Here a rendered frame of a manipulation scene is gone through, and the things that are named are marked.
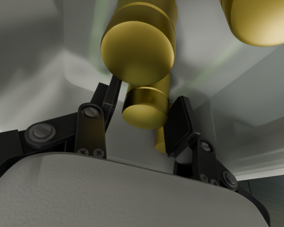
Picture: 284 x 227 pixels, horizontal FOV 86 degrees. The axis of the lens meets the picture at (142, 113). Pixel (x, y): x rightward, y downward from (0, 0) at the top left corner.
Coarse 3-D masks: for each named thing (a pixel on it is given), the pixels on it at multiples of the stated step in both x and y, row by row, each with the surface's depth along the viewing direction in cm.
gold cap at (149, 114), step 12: (156, 84) 11; (168, 84) 12; (132, 96) 10; (144, 96) 10; (156, 96) 10; (168, 96) 11; (132, 108) 10; (144, 108) 10; (156, 108) 10; (168, 108) 11; (132, 120) 11; (144, 120) 11; (156, 120) 11
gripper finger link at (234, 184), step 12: (180, 96) 12; (180, 108) 11; (168, 120) 13; (180, 120) 11; (192, 120) 10; (168, 132) 12; (180, 132) 10; (192, 132) 9; (168, 144) 11; (180, 144) 10; (192, 144) 10; (168, 156) 11; (180, 156) 10; (228, 180) 8
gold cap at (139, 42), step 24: (120, 0) 8; (144, 0) 6; (168, 0) 7; (120, 24) 6; (144, 24) 6; (168, 24) 6; (120, 48) 6; (144, 48) 6; (168, 48) 6; (120, 72) 8; (144, 72) 7; (168, 72) 7
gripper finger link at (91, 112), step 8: (88, 104) 8; (96, 104) 8; (80, 112) 7; (88, 112) 7; (96, 112) 8; (80, 120) 7; (88, 120) 7; (96, 120) 7; (80, 128) 6; (88, 128) 7; (96, 128) 7; (104, 128) 7; (80, 136) 6; (88, 136) 6; (96, 136) 6; (104, 136) 7; (80, 144) 6; (88, 144) 6; (96, 144) 6; (104, 144) 6; (72, 152) 8; (80, 152) 6; (88, 152) 6; (96, 152) 6; (104, 152) 6
